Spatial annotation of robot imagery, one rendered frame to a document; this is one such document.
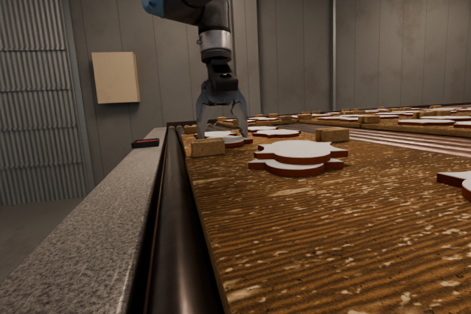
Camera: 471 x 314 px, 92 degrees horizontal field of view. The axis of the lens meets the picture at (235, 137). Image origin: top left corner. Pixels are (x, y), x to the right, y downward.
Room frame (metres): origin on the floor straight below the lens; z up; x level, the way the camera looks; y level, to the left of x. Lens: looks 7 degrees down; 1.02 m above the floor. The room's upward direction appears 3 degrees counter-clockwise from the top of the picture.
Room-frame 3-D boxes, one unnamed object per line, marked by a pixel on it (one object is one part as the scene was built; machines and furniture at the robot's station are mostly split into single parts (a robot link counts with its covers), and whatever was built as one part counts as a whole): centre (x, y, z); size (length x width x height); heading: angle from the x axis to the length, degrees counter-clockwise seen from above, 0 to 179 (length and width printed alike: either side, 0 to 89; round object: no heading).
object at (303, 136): (0.65, -0.03, 0.93); 0.41 x 0.35 x 0.02; 14
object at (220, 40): (0.55, 0.04, 1.16); 0.08 x 0.08 x 0.05
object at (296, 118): (1.47, -0.46, 0.94); 0.41 x 0.35 x 0.04; 15
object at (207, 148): (0.40, 0.05, 0.95); 0.06 x 0.02 x 0.03; 105
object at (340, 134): (0.47, -0.21, 0.95); 0.06 x 0.02 x 0.03; 105
